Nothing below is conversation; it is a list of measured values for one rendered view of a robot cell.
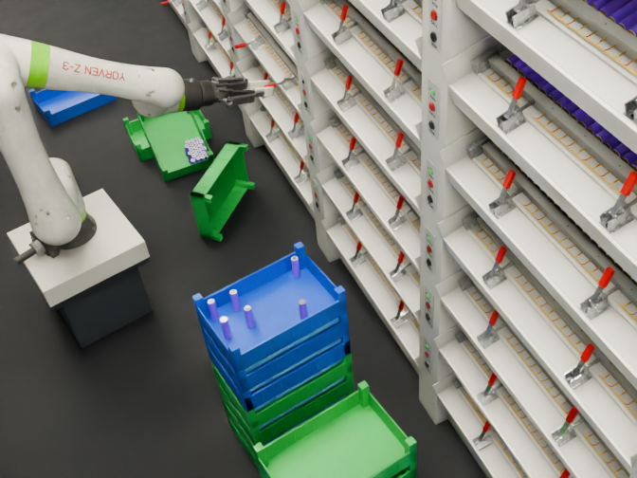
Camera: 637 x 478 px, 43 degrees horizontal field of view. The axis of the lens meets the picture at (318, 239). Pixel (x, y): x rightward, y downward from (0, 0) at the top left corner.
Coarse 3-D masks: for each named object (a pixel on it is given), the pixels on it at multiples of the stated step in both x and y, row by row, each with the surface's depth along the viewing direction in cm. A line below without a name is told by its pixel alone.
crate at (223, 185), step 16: (240, 144) 288; (224, 160) 282; (240, 160) 294; (208, 176) 277; (224, 176) 292; (240, 176) 300; (192, 192) 272; (208, 192) 271; (224, 192) 295; (240, 192) 300; (192, 208) 275; (208, 208) 285; (224, 208) 294; (208, 224) 278; (224, 224) 288
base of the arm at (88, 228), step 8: (88, 216) 240; (88, 224) 238; (96, 224) 242; (32, 232) 234; (80, 232) 236; (88, 232) 238; (32, 240) 237; (40, 240) 231; (72, 240) 235; (80, 240) 236; (88, 240) 238; (32, 248) 232; (40, 248) 232; (48, 248) 233; (56, 248) 234; (64, 248) 236; (24, 256) 231; (48, 256) 235; (56, 256) 234; (16, 264) 231
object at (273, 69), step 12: (240, 12) 278; (252, 12) 278; (240, 24) 279; (240, 36) 279; (252, 36) 272; (252, 48) 268; (264, 48) 266; (264, 60) 262; (276, 60) 260; (276, 72) 257; (288, 72) 254; (288, 96) 248; (300, 108) 237
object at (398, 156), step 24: (312, 72) 219; (336, 72) 217; (336, 96) 212; (360, 96) 208; (360, 120) 203; (384, 120) 198; (384, 144) 195; (408, 144) 191; (384, 168) 191; (408, 168) 188; (408, 192) 184
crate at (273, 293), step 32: (288, 256) 200; (224, 288) 194; (256, 288) 200; (288, 288) 200; (320, 288) 199; (256, 320) 193; (288, 320) 192; (320, 320) 189; (224, 352) 186; (256, 352) 183
